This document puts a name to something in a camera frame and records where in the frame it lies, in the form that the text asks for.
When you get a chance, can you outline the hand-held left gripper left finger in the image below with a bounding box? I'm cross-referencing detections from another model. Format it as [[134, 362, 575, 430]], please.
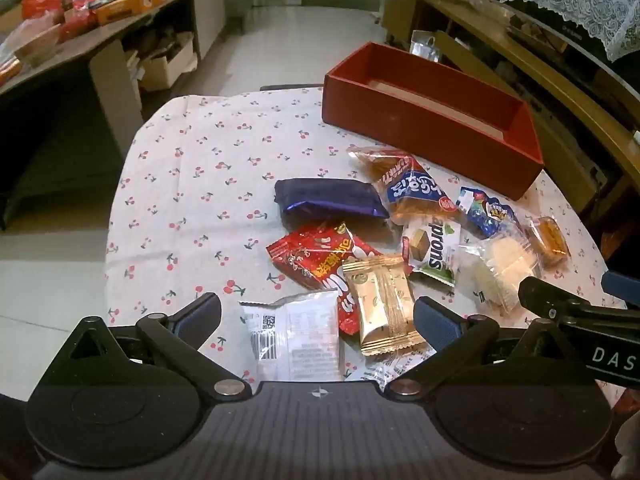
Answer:
[[60, 292, 252, 403]]

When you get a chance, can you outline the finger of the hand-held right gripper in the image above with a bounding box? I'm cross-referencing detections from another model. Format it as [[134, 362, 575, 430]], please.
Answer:
[[601, 271, 640, 307], [518, 276, 601, 322]]

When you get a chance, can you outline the green white snack packet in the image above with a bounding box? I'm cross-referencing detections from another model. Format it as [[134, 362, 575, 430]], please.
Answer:
[[401, 215, 462, 288]]

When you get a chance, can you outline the orange blue bread packet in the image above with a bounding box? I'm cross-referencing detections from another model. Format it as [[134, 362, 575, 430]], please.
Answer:
[[348, 146, 463, 226]]

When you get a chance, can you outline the white barcode snack packet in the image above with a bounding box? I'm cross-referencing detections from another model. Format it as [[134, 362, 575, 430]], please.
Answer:
[[239, 289, 347, 383]]

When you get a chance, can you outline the gold snack packet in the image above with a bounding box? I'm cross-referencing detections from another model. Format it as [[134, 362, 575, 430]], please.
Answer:
[[341, 255, 436, 357]]

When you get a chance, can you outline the clear white cake packet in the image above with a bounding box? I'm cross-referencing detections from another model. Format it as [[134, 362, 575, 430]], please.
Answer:
[[457, 225, 543, 311]]

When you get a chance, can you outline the red snack packet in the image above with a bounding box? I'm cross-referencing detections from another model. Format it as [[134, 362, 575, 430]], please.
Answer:
[[265, 220, 396, 337]]

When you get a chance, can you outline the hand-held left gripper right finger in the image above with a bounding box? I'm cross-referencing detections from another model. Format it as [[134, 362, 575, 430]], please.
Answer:
[[387, 296, 589, 402]]

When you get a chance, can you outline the small orange cake packet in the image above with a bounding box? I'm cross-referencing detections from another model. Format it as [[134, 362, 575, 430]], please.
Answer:
[[525, 216, 572, 267]]

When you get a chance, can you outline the red cardboard box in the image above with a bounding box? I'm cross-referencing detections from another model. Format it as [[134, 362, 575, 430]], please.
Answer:
[[321, 42, 545, 201]]

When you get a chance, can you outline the red plastic bag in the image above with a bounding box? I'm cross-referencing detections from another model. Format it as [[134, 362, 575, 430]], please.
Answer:
[[21, 0, 101, 41]]

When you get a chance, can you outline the white printed snack packet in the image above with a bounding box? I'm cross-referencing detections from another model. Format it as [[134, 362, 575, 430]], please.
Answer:
[[345, 350, 436, 393]]

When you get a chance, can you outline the wooden television cabinet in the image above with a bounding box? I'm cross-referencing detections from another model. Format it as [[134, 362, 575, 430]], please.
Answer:
[[382, 0, 640, 241]]

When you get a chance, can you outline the orange cardboard box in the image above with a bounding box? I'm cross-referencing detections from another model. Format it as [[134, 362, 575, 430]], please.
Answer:
[[96, 0, 167, 26]]

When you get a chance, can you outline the clear plastic bag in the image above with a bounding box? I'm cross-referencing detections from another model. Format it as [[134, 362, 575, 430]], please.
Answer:
[[409, 30, 443, 61]]

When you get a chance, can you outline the clear plastic container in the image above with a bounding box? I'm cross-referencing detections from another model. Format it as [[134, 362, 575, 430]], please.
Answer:
[[12, 22, 63, 68]]

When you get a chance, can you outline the grey desk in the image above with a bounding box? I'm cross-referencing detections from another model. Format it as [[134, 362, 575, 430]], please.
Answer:
[[0, 0, 226, 161]]

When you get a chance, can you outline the blue candy packet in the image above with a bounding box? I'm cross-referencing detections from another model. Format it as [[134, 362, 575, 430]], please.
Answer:
[[459, 186, 518, 239]]

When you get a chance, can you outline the purple snack packet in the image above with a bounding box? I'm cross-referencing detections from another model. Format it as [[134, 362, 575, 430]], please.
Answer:
[[274, 178, 391, 226]]

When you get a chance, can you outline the black television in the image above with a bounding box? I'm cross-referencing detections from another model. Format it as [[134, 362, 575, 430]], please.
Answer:
[[505, 2, 640, 93]]

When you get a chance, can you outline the white cardboard box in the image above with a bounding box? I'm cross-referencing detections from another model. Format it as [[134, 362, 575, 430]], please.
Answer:
[[137, 32, 198, 92]]

